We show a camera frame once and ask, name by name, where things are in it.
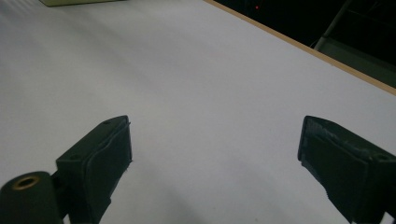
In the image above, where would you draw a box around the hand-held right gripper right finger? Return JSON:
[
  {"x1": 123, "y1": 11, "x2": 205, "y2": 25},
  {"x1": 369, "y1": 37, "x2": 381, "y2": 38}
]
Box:
[{"x1": 297, "y1": 115, "x2": 396, "y2": 224}]

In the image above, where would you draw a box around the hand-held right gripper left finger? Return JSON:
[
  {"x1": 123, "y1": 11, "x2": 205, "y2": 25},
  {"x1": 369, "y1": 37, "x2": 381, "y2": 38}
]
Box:
[{"x1": 55, "y1": 115, "x2": 134, "y2": 224}]

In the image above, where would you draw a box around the grey metal stand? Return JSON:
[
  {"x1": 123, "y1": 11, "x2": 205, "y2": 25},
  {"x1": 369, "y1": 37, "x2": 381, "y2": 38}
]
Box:
[{"x1": 313, "y1": 0, "x2": 396, "y2": 89}]

